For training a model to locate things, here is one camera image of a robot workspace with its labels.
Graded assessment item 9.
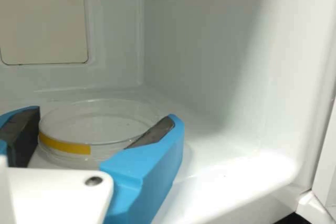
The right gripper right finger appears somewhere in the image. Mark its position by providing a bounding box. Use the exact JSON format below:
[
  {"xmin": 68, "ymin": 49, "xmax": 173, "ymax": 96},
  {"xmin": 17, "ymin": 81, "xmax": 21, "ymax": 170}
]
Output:
[{"xmin": 99, "ymin": 113, "xmax": 185, "ymax": 224}]

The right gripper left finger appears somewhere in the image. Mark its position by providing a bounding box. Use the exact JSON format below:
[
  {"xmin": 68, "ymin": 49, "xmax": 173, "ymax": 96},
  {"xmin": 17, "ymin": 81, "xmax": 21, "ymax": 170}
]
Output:
[{"xmin": 0, "ymin": 105, "xmax": 41, "ymax": 168}]

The petri dish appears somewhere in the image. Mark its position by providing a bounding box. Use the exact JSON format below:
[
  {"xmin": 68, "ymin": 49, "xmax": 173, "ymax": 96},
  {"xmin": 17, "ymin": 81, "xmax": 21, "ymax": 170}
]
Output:
[{"xmin": 38, "ymin": 98, "xmax": 174, "ymax": 168}]

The white incubator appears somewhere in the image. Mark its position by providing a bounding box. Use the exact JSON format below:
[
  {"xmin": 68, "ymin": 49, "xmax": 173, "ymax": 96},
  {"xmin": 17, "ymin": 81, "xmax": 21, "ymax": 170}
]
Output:
[{"xmin": 0, "ymin": 0, "xmax": 336, "ymax": 224}]

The incubator door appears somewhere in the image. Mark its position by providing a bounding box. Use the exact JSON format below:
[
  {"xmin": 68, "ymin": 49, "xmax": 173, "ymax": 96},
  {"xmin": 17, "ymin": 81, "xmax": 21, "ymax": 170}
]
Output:
[{"xmin": 311, "ymin": 66, "xmax": 336, "ymax": 224}]

